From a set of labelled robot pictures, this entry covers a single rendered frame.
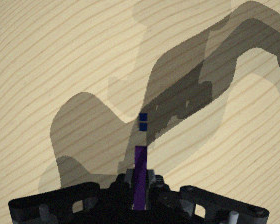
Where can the small dark blue block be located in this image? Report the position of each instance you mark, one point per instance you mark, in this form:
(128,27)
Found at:
(142,116)
(142,126)

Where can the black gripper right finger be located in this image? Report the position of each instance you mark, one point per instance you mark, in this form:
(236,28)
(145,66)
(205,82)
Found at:
(218,209)

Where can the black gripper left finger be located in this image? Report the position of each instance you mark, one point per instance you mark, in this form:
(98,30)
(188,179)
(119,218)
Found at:
(55,207)

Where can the purple rod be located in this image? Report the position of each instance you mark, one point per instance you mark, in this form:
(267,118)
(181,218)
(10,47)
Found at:
(140,168)

